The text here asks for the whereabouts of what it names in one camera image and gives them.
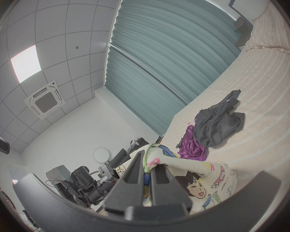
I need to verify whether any grey bedside table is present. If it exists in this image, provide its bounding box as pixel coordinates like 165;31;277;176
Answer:
234;17;253;47

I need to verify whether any purple satin garment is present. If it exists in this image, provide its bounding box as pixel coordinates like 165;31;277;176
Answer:
176;115;207;160

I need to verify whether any pink striped pillow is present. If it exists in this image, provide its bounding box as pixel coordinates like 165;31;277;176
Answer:
244;3;290;55

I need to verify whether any blue-green curtain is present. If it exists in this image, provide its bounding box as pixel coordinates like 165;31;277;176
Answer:
103;46;189;137
110;0;242;104

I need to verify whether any bed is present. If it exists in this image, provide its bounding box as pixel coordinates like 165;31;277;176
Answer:
145;0;290;214

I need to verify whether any white printed pyjama top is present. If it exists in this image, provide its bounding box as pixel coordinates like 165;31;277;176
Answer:
115;143;237;213

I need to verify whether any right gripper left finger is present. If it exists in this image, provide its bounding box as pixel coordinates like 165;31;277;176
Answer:
104;151;146;214

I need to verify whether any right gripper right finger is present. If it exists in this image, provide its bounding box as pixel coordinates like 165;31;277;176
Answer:
150;164;193;212

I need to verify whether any black garment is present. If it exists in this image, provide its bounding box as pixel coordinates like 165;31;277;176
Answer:
193;90;246;147

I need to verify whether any square ceiling light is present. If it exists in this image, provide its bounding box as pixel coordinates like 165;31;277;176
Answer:
11;45;42;83

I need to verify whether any ceiling air vent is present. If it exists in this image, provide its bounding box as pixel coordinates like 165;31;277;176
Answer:
24;81;67;119

